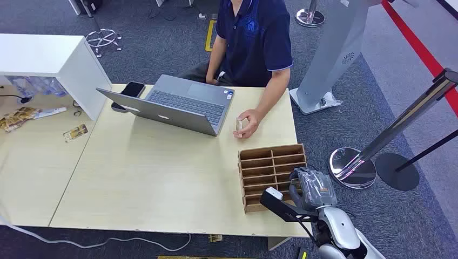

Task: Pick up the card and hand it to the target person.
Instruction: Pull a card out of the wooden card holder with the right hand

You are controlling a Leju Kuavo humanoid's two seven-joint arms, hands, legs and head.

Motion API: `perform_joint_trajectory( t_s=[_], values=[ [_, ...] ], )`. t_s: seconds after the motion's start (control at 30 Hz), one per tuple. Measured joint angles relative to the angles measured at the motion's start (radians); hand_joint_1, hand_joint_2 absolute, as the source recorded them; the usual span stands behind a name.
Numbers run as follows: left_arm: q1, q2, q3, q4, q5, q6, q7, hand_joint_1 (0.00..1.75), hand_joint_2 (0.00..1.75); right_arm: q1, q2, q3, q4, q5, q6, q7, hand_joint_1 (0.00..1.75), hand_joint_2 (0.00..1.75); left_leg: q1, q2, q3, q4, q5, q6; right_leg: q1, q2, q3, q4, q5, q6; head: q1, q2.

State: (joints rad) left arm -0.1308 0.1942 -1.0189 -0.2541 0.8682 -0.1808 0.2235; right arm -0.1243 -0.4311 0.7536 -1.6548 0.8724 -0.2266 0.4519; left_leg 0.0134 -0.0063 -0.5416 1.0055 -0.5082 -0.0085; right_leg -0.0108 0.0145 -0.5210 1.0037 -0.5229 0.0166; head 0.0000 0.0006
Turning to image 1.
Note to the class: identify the person's left hand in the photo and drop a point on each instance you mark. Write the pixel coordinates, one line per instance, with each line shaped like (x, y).
(252, 121)

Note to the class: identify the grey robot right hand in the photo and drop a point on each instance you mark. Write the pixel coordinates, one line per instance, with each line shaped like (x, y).
(315, 189)

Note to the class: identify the small pale card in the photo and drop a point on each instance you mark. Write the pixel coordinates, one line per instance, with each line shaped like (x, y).
(238, 124)

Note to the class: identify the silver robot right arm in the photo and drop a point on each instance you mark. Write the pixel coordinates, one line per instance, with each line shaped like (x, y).
(340, 225)

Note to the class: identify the person's left forearm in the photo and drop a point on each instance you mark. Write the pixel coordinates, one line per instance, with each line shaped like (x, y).
(273, 91)

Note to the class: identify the person's right forearm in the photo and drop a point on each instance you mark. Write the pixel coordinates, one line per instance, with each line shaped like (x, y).
(215, 59)

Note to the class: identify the person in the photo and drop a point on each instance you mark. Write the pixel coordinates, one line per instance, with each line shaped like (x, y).
(256, 39)

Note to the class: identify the small card on floor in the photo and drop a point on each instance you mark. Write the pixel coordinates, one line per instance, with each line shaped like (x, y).
(215, 238)

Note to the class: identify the yellow printed card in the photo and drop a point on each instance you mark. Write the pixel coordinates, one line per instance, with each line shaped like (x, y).
(75, 133)

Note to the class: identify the brown cardboard slot organizer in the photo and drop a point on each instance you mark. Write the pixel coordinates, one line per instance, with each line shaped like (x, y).
(272, 171)

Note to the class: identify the grey open laptop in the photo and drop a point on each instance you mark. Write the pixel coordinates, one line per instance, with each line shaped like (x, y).
(186, 103)

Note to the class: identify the grey kiosk stand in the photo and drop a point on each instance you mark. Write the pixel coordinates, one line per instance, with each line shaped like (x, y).
(332, 53)

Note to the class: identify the chrome stanchion base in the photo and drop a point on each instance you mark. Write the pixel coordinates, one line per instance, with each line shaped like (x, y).
(310, 17)

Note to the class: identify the black smartphone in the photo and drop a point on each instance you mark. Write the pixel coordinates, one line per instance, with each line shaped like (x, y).
(131, 90)

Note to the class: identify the chrome chair base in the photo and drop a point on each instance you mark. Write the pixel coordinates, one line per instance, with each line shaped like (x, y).
(102, 38)

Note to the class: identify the red barrier belt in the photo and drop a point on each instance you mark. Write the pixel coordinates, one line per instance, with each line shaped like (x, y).
(418, 46)

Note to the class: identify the white paper strip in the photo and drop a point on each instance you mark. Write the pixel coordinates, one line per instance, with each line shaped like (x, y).
(50, 113)

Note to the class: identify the white shelf box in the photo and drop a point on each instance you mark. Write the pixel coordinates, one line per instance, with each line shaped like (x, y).
(53, 57)

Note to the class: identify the clear plastic bottles pack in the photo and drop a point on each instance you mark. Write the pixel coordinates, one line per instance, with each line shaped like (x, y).
(37, 85)

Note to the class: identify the pile of yellow cards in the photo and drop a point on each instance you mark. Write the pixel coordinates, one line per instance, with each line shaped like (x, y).
(18, 118)

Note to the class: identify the black bracket wrist camera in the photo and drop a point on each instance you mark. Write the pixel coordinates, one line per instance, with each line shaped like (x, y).
(279, 205)

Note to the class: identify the black stanchion post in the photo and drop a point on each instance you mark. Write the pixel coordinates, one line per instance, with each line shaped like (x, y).
(397, 173)

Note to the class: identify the chrome stanchion post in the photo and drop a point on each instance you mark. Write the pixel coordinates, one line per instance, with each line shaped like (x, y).
(393, 130)

